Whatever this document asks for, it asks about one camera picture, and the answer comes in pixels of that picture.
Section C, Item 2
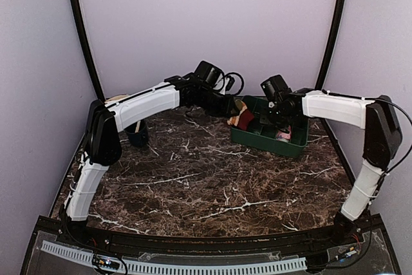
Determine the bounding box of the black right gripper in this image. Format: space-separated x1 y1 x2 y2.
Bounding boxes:
259 104 293 129

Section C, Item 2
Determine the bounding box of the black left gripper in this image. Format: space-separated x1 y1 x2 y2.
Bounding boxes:
198 87 239 117

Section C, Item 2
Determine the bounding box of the pink patterned sock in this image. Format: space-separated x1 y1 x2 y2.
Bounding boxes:
275 126 292 143

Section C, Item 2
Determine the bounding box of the green compartment tray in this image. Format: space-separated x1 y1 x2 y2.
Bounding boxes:
230 95 309 158

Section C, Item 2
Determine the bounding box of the beige striped sock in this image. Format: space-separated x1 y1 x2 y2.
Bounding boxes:
227 99 255 131

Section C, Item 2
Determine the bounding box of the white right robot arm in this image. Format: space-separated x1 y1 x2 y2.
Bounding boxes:
261 75 403 222

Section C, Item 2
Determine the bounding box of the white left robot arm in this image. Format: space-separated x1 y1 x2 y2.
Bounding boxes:
61 61 243 247

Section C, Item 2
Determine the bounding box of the wooden stick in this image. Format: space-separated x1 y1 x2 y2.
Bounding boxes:
135 120 141 133

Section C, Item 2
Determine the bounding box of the dark blue mug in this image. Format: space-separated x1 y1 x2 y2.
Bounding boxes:
124 123 149 148

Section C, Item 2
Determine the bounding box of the beige embroidered round coaster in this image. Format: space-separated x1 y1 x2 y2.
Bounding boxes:
104 95 128 104

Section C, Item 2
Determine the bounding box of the right black frame post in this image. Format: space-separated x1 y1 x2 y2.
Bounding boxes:
315 0 345 90

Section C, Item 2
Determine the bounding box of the black frame post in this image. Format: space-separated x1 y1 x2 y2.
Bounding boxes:
315 0 345 90
70 0 105 100

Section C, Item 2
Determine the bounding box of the left black frame post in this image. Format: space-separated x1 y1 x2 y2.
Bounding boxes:
70 0 105 100

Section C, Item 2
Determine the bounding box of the black front rail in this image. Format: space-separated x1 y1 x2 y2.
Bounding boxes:
84 225 333 256

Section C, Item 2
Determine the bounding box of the white slotted cable duct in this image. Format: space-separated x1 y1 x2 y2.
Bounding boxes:
40 240 307 274

